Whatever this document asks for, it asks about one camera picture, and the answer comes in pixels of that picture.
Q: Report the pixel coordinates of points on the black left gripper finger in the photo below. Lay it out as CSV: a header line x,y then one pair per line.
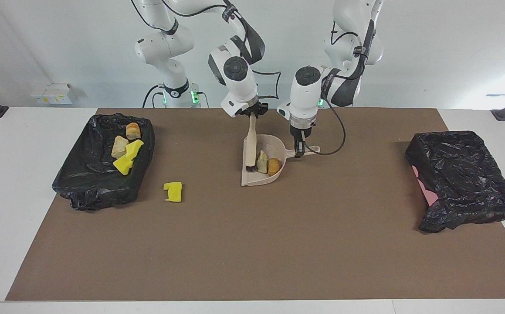
x,y
304,141
297,149

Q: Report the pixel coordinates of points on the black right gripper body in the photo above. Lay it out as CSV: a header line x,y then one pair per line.
x,y
255,109

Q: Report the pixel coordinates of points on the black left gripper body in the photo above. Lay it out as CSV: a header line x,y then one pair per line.
x,y
301,133

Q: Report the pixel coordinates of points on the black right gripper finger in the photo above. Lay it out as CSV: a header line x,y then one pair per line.
x,y
262,110
245,114

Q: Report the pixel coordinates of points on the beige plastic dustpan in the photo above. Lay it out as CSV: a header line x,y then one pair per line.
x,y
274,146

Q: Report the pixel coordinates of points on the brown bread roll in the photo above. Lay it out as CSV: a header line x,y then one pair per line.
x,y
274,167

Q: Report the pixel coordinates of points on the beige hand brush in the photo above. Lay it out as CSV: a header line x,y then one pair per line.
x,y
251,144

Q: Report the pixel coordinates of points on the pale angular bread chunk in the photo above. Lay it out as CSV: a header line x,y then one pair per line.
x,y
262,162

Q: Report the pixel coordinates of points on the notched yellow sponge piece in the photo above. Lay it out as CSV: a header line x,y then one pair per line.
x,y
174,192

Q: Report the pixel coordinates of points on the golden croissant piece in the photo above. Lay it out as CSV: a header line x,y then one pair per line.
x,y
133,131

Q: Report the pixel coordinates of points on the pale bread piece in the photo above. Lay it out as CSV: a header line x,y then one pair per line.
x,y
119,147

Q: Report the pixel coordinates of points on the large yellow green sponge piece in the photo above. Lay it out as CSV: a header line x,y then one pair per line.
x,y
123,165

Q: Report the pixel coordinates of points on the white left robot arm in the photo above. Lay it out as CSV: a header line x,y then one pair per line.
x,y
304,96

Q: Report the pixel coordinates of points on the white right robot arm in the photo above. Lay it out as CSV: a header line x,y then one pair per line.
x,y
239,83

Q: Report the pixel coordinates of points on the black bag lined pink bin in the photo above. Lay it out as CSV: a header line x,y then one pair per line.
x,y
461,179

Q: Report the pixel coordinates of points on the grey box with green light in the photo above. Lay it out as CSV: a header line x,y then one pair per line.
x,y
195,93
320,103

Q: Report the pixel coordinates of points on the brown table mat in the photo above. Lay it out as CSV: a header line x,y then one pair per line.
x,y
235,266

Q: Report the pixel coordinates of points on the white box with yellow labels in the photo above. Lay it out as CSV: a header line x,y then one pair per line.
x,y
54,93

